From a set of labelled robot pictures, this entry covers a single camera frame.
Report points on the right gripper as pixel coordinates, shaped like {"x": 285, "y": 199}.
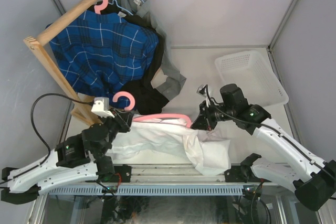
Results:
{"x": 205, "y": 121}

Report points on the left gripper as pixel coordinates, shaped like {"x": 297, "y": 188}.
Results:
{"x": 123, "y": 119}

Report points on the pink hanger of white shirt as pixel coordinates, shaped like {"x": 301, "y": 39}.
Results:
{"x": 131, "y": 98}

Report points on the white shirt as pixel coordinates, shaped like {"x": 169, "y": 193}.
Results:
{"x": 207, "y": 151}

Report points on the blue plaid shirt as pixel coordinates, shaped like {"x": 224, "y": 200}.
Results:
{"x": 69, "y": 49}

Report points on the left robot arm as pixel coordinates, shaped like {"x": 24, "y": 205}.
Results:
{"x": 80, "y": 158}

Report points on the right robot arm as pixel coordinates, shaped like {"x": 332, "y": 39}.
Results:
{"x": 308, "y": 176}

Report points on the black shirt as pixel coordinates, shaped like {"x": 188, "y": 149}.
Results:
{"x": 152, "y": 87}

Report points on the wooden clothes rack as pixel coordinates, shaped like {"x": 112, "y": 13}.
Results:
{"x": 41, "y": 48}

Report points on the white plastic basket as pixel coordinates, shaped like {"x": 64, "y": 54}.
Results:
{"x": 251, "y": 72}

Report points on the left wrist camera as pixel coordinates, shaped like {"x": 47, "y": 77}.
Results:
{"x": 100, "y": 107}

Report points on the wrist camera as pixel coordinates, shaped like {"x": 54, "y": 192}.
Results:
{"x": 203, "y": 91}
{"x": 100, "y": 107}

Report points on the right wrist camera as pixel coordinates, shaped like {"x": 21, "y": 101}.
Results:
{"x": 203, "y": 91}

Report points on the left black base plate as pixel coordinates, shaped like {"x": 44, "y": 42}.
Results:
{"x": 122, "y": 173}

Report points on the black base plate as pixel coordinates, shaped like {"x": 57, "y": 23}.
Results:
{"x": 240, "y": 174}
{"x": 122, "y": 173}

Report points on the aluminium mounting rail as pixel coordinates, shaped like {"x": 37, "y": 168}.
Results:
{"x": 172, "y": 174}

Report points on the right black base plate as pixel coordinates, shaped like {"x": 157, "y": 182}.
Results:
{"x": 240, "y": 174}

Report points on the slotted grey cable duct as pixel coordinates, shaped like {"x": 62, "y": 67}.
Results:
{"x": 151, "y": 190}

